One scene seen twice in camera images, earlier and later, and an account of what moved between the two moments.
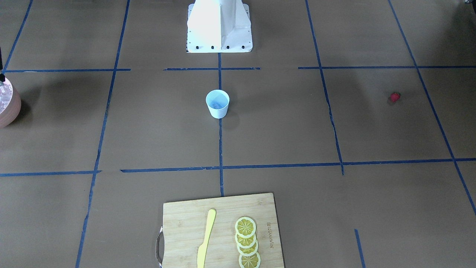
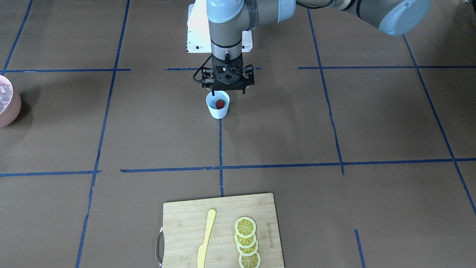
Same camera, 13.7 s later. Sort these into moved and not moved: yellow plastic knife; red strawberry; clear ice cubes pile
Moved: red strawberry
Not moved: yellow plastic knife; clear ice cubes pile
